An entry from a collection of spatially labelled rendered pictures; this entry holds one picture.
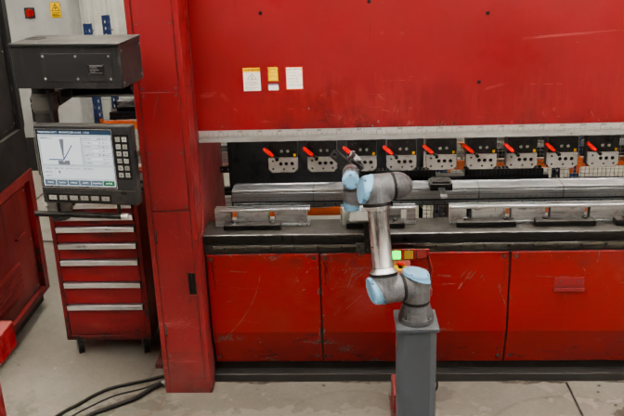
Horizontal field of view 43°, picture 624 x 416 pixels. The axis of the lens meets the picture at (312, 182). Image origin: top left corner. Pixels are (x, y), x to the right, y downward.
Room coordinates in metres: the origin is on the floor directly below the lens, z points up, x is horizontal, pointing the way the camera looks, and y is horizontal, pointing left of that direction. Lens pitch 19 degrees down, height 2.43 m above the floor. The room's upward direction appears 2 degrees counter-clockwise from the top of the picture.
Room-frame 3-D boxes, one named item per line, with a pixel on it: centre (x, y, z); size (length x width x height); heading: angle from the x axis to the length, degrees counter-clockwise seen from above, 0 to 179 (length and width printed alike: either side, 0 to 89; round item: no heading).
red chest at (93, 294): (4.32, 1.19, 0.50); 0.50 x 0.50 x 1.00; 87
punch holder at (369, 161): (3.88, -0.26, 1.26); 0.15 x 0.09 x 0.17; 87
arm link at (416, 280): (3.00, -0.41, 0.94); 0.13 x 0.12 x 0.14; 104
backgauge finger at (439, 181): (4.01, -0.69, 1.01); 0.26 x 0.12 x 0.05; 177
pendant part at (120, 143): (3.36, 0.97, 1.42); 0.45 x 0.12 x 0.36; 79
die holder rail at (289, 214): (3.91, 0.27, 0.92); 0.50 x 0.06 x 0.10; 87
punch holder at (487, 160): (3.84, -0.86, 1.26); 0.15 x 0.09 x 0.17; 87
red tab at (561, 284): (3.66, -1.30, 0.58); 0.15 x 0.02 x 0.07; 87
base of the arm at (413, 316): (3.01, -0.42, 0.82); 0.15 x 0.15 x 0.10
